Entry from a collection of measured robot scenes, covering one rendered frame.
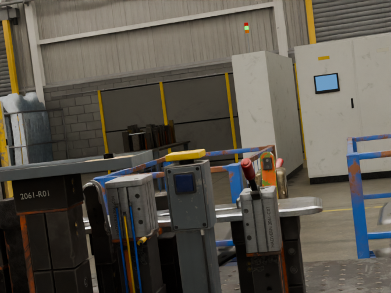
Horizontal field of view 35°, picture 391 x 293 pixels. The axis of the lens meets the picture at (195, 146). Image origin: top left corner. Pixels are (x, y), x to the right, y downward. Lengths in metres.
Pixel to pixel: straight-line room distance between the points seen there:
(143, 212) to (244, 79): 8.01
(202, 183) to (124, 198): 0.25
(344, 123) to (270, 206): 7.91
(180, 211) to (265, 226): 0.22
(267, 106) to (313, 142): 0.84
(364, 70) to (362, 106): 0.50
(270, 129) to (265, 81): 0.71
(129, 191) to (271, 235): 0.29
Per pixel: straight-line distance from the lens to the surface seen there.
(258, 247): 1.22
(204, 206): 1.05
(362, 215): 3.06
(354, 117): 9.09
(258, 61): 9.17
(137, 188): 1.24
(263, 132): 9.17
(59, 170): 1.08
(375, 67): 9.10
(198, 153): 1.05
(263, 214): 1.21
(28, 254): 1.17
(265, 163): 1.53
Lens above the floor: 1.22
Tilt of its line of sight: 3 degrees down
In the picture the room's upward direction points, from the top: 7 degrees counter-clockwise
